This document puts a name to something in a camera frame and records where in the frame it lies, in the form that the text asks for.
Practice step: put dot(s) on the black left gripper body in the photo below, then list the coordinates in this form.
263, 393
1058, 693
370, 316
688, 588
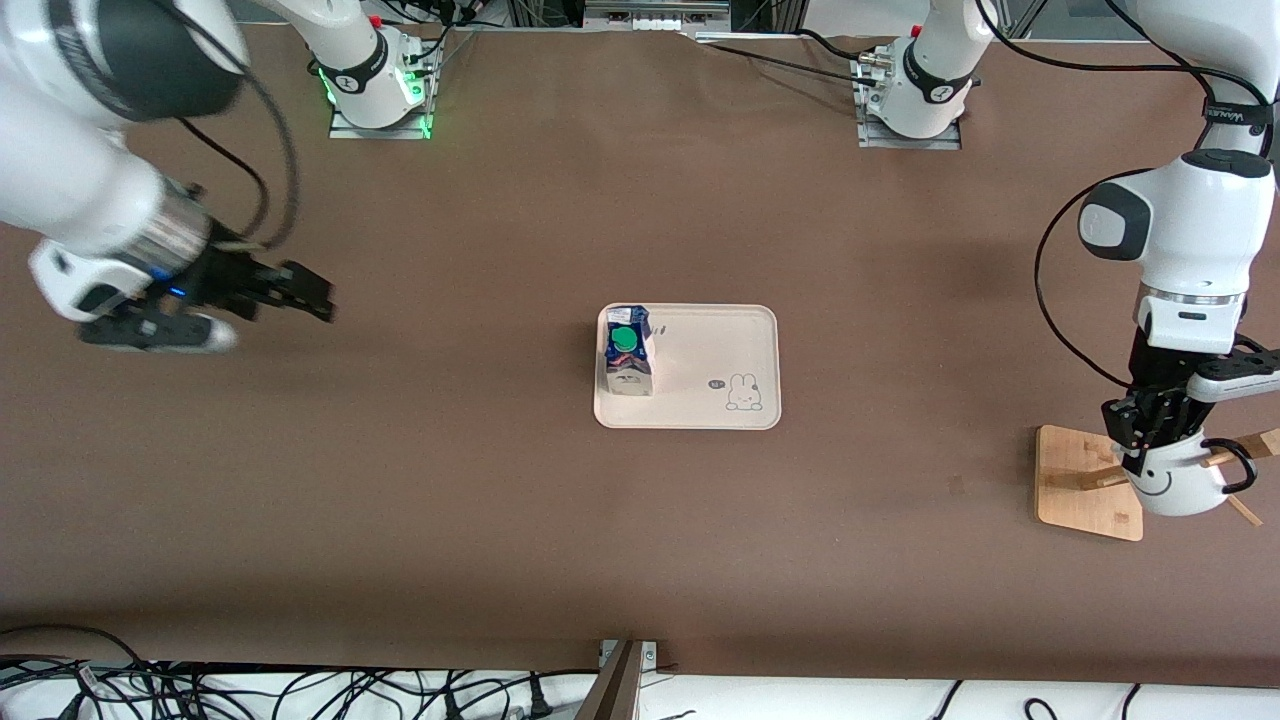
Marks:
1157, 376

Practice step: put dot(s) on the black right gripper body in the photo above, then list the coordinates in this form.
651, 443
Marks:
226, 276

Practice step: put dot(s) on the blue milk carton green cap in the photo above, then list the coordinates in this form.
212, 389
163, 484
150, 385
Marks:
628, 360

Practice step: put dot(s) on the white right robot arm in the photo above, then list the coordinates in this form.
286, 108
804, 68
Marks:
70, 170

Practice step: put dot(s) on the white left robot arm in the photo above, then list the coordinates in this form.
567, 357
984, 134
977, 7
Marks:
1200, 230

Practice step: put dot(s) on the cream tray with bunny print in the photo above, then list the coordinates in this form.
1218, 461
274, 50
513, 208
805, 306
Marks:
700, 360

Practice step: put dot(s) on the wooden mug stand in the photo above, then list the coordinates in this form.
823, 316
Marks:
1085, 500

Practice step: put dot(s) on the silver metal equipment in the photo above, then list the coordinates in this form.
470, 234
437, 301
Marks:
655, 12

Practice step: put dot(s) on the dark metal bar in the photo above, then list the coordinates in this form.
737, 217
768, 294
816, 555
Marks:
612, 690

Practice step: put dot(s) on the silver metal bracket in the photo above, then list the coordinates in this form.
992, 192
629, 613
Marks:
650, 655

